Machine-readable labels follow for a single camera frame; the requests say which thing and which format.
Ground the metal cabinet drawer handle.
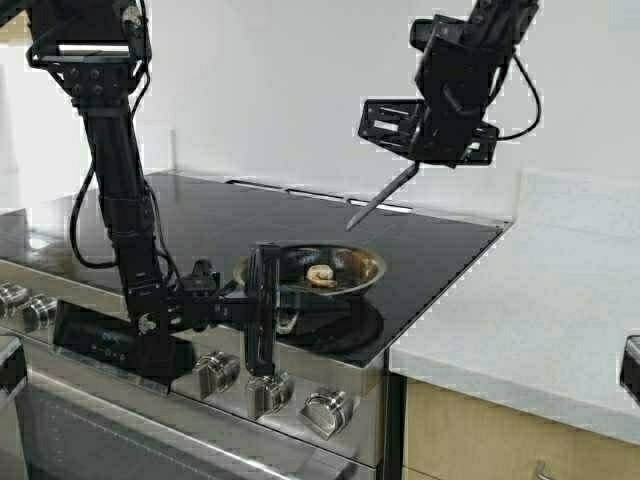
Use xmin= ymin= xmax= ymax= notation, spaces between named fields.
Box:
xmin=533 ymin=460 xmax=554 ymax=480

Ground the stove black display panel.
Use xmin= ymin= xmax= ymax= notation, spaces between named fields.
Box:
xmin=53 ymin=300 xmax=195 ymax=393

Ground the black robot base left edge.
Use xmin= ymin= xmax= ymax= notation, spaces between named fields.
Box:
xmin=1 ymin=335 xmax=27 ymax=397

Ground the far left stove knob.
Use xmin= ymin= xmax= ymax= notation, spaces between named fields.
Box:
xmin=1 ymin=283 xmax=29 ymax=318

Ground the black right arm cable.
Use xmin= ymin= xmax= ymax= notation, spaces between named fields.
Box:
xmin=497 ymin=52 xmax=542 ymax=142

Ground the light wood base cabinet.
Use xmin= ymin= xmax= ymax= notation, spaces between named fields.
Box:
xmin=402 ymin=380 xmax=639 ymax=479

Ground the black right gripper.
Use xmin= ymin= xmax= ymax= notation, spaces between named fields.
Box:
xmin=358 ymin=15 xmax=499 ymax=169

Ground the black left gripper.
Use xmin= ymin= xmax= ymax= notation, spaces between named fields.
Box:
xmin=172 ymin=243 xmax=280 ymax=375

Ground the steel frying pan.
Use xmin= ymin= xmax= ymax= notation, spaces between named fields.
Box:
xmin=232 ymin=243 xmax=389 ymax=336

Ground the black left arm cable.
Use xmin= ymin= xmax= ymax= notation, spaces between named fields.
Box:
xmin=68 ymin=159 xmax=121 ymax=269

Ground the far right stove knob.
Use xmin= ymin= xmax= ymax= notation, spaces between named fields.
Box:
xmin=298 ymin=389 xmax=354 ymax=440

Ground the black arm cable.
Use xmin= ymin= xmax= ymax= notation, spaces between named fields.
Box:
xmin=68 ymin=159 xmax=121 ymax=269
xmin=497 ymin=52 xmax=542 ymax=142

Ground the stainless steel electric stove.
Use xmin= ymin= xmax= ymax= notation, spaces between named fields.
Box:
xmin=1 ymin=173 xmax=504 ymax=479

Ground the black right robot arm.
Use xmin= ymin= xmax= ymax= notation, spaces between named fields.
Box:
xmin=358 ymin=1 xmax=539 ymax=168

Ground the stove knob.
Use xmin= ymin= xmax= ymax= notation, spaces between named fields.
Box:
xmin=1 ymin=283 xmax=29 ymax=318
xmin=245 ymin=372 xmax=295 ymax=420
xmin=22 ymin=294 xmax=58 ymax=331
xmin=193 ymin=351 xmax=241 ymax=399
xmin=298 ymin=389 xmax=354 ymax=440

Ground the black spatula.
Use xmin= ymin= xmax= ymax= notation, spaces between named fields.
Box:
xmin=346 ymin=162 xmax=420 ymax=232

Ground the raw white shrimp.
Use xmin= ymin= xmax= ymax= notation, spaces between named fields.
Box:
xmin=305 ymin=264 xmax=337 ymax=289

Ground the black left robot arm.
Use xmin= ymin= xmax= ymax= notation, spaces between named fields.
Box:
xmin=23 ymin=1 xmax=281 ymax=380

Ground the middle stove knob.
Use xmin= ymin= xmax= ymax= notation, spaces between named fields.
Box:
xmin=193 ymin=351 xmax=241 ymax=399

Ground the black robot base right edge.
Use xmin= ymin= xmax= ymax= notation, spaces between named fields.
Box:
xmin=619 ymin=335 xmax=640 ymax=403

